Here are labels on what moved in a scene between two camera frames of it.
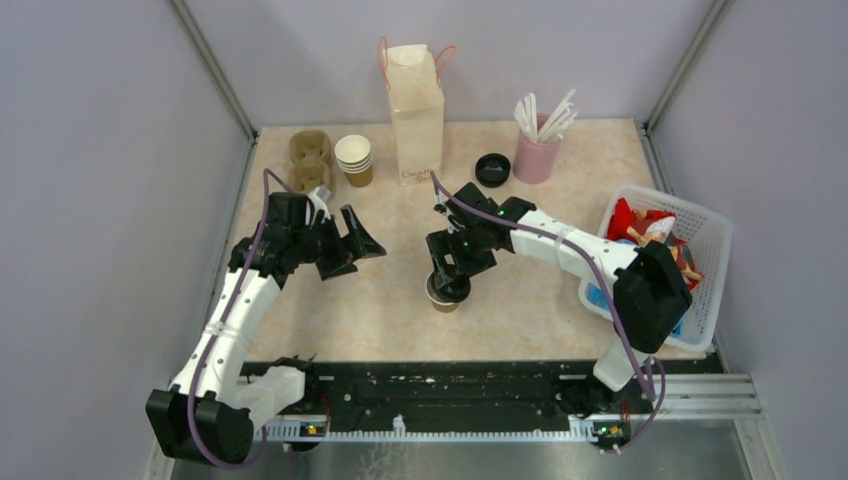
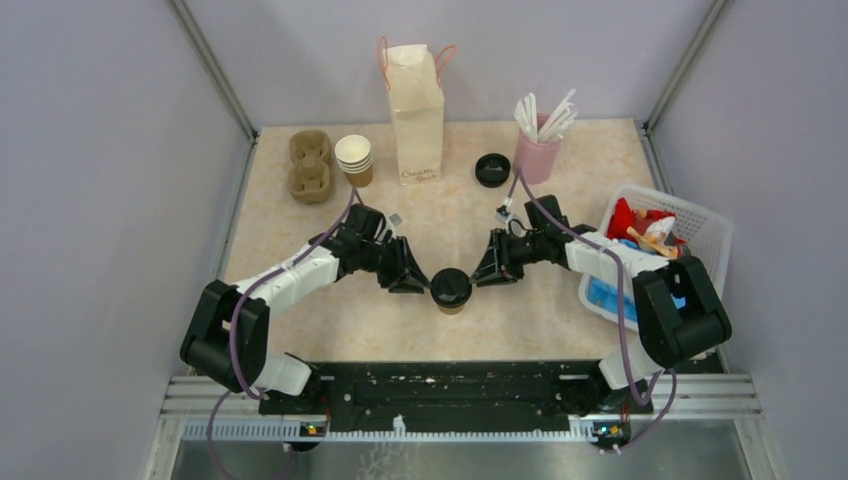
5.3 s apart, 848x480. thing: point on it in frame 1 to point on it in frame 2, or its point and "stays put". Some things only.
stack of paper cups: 353,156 stays put
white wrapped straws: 525,113 stays put
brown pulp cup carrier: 310,153 stays put
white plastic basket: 708,236 stays put
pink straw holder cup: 536,162 stays put
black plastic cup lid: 455,290 stays put
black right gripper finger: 473,257 to 493,280
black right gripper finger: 444,257 to 489,265
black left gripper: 358,243 to 401,249
